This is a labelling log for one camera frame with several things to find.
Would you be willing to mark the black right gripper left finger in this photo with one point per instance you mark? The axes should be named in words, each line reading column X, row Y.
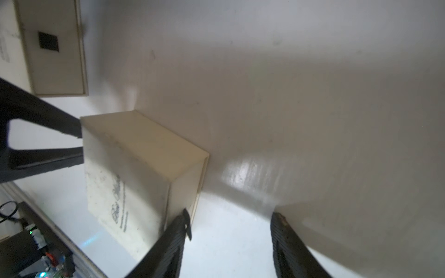
column 164, row 259

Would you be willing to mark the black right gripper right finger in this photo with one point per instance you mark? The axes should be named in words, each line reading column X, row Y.
column 291, row 257

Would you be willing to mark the cream jewelry box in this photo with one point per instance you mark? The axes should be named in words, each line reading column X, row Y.
column 139, row 177
column 42, row 47

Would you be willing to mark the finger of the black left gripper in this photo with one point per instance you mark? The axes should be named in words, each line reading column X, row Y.
column 17, row 164

